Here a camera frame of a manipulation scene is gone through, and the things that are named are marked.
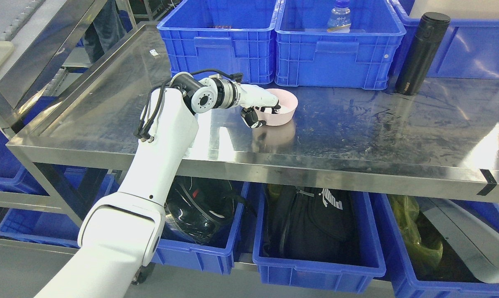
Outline steel work table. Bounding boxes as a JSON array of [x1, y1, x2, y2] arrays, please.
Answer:
[[7, 22, 499, 202]]

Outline black tape strip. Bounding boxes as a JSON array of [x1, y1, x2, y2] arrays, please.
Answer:
[[477, 168, 497, 196]]

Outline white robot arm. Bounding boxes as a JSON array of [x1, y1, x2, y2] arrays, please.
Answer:
[[36, 72, 242, 298]]

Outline pink plastic bowl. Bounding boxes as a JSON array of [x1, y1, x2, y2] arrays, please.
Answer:
[[254, 88, 298, 126]]

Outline blue crate lower right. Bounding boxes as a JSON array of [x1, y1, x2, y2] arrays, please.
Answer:
[[369, 192, 499, 298]]

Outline blue crate with backpack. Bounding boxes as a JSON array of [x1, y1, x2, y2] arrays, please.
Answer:
[[252, 186, 387, 293]]

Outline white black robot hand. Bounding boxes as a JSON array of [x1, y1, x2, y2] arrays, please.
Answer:
[[233, 83, 280, 129]]

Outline blue crate top left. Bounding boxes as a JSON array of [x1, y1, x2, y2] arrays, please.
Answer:
[[157, 0, 281, 85]]

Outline grey flat device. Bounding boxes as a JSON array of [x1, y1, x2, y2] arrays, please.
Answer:
[[416, 197, 499, 284]]

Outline blue crate top right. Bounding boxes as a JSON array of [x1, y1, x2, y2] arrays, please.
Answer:
[[390, 0, 499, 79]]

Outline black helmet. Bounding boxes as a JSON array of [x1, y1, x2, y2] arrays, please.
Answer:
[[163, 176, 245, 247]]

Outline blue crate top middle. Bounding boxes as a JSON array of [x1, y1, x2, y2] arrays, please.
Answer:
[[275, 0, 406, 90]]

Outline blue crate with helmet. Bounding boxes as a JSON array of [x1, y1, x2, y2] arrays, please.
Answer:
[[152, 182, 253, 275]]

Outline black backpack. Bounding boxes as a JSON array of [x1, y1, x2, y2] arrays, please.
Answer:
[[263, 185, 360, 265]]

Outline yellow green plastic bag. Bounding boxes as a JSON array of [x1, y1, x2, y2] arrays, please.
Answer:
[[388, 194, 443, 278]]

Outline black thermos bottle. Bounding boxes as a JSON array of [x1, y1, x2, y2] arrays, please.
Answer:
[[395, 12, 451, 96]]

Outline clear water bottle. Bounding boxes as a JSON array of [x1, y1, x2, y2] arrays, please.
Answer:
[[327, 0, 352, 33]]

